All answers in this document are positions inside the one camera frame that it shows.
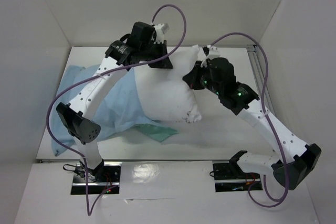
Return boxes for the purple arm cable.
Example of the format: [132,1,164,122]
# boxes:
[46,4,187,216]
[203,33,290,208]

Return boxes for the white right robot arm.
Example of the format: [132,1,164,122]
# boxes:
[183,57,322,190]

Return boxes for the white pillow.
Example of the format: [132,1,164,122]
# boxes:
[134,45,202,123]

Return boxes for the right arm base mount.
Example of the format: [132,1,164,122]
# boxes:
[209,151,263,193]

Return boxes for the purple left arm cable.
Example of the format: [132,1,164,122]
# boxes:
[46,4,187,216]

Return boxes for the aluminium rail frame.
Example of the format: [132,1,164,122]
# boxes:
[246,44,288,158]

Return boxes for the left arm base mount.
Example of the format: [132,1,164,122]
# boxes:
[62,162,121,195]

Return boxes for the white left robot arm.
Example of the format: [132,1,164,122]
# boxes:
[56,22,169,182]

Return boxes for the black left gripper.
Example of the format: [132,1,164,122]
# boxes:
[139,39,172,69]

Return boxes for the light blue pillowcase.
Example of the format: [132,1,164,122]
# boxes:
[50,64,179,157]

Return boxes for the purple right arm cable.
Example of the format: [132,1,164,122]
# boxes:
[203,33,290,208]

